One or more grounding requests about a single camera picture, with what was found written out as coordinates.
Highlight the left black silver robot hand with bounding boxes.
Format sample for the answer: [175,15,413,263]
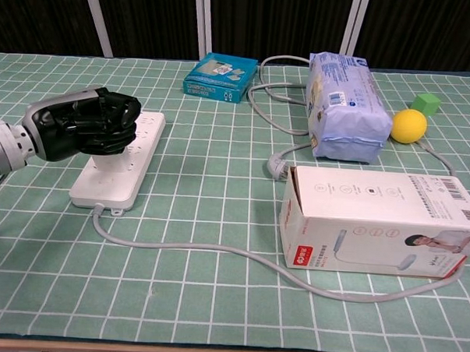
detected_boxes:
[19,83,143,166]

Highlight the small white adapter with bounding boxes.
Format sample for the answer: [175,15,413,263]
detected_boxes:
[91,146,132,172]

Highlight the white power strip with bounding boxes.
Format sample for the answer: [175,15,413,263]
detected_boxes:
[69,108,168,212]

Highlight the black folding partition screen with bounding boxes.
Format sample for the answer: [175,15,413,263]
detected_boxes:
[0,0,470,75]

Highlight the green grid tablecloth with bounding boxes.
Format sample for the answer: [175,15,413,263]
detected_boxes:
[0,51,470,352]

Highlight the teal cardboard box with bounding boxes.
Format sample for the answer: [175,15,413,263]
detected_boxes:
[182,51,260,105]

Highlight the light blue tissue pack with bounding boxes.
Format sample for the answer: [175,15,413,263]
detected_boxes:
[301,51,396,165]

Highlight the white desk lamp box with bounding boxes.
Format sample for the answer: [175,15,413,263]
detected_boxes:
[277,164,470,281]

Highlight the yellow ball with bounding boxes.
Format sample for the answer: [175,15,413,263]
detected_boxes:
[390,108,429,145]

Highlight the green cube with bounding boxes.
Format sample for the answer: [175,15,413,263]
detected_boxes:
[411,92,442,118]

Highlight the grey power strip cable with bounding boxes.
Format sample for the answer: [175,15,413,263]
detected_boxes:
[89,48,470,308]

